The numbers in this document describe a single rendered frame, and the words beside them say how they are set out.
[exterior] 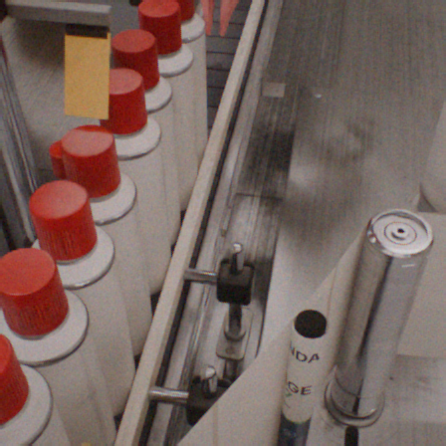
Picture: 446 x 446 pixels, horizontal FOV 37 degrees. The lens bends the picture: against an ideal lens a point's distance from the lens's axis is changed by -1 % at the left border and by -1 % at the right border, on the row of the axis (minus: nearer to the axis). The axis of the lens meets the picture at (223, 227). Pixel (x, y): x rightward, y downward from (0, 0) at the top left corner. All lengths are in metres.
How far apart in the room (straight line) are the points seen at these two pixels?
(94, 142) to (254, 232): 0.32
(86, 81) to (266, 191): 0.34
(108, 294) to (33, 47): 0.66
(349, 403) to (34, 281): 0.26
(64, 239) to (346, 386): 0.23
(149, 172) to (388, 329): 0.20
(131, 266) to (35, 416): 0.16
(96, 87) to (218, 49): 0.45
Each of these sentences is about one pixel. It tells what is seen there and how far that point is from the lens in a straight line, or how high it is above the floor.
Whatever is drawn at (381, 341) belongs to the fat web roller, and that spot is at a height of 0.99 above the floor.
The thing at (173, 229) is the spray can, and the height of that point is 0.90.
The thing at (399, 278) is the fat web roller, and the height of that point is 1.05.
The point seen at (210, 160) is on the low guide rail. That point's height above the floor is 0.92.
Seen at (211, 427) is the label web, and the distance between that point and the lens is 0.33.
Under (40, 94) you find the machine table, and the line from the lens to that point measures 0.93.
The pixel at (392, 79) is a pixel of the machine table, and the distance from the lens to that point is 0.95.
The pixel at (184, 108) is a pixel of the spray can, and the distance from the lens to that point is 0.58.
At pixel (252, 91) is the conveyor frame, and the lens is 0.81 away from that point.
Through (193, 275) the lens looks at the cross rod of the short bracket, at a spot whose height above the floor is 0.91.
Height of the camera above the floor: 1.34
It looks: 46 degrees down
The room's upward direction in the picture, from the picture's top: straight up
